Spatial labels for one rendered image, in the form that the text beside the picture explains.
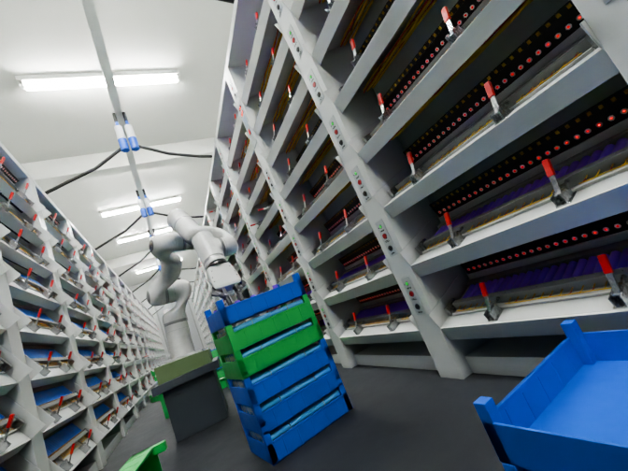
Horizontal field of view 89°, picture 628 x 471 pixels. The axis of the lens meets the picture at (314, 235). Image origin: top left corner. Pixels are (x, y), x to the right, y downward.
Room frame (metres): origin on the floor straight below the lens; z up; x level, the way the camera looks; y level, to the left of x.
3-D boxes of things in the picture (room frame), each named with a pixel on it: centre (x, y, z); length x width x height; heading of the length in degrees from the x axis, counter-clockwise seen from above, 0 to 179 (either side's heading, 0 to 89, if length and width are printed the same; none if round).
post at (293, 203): (1.71, 0.01, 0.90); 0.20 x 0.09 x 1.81; 117
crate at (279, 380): (1.12, 0.28, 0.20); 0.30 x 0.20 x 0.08; 125
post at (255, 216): (2.33, 0.33, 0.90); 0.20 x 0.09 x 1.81; 117
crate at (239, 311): (1.12, 0.28, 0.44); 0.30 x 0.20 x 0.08; 125
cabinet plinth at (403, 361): (2.03, 0.16, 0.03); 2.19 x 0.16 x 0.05; 27
